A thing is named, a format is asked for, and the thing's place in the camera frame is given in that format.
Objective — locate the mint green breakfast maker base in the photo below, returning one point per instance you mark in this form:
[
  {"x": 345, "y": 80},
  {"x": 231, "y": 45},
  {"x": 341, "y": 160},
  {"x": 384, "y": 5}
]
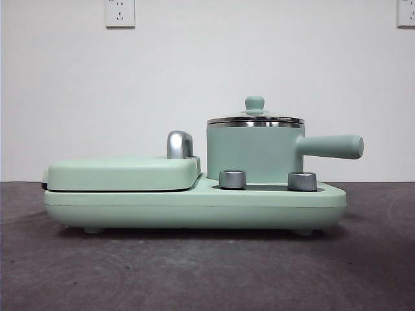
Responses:
[{"x": 194, "y": 207}]

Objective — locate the silver control knob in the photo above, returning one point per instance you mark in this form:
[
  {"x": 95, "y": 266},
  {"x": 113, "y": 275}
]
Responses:
[
  {"x": 231, "y": 179},
  {"x": 301, "y": 180}
]

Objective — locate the glass lid with green knob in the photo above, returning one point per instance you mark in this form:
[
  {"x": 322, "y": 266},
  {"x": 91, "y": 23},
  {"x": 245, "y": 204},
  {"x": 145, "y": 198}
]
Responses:
[{"x": 255, "y": 103}]

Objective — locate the white wall socket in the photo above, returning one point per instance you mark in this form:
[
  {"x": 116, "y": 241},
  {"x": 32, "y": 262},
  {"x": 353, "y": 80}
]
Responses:
[
  {"x": 407, "y": 14},
  {"x": 119, "y": 14}
]

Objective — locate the mint green steamer pot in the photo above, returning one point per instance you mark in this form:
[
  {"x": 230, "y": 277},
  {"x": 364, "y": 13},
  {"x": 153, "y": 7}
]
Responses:
[{"x": 253, "y": 152}]

